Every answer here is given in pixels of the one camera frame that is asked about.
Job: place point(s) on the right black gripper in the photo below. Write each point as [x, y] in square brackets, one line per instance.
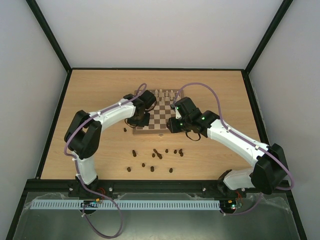
[172, 124]

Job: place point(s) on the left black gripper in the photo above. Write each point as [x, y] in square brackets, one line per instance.
[146, 123]

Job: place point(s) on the dark knight piece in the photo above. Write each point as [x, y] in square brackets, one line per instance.
[181, 152]

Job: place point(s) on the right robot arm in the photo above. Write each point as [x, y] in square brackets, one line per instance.
[267, 162]

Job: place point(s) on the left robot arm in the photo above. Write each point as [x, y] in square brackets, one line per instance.
[83, 135]

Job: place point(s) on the wooden chess board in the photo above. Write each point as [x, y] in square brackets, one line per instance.
[159, 117]

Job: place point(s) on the white chess pieces row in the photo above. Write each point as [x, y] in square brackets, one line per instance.
[166, 95]

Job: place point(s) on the light blue cable duct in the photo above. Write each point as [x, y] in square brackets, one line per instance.
[63, 204]

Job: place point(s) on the black aluminium frame rail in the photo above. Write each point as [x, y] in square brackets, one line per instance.
[112, 188]

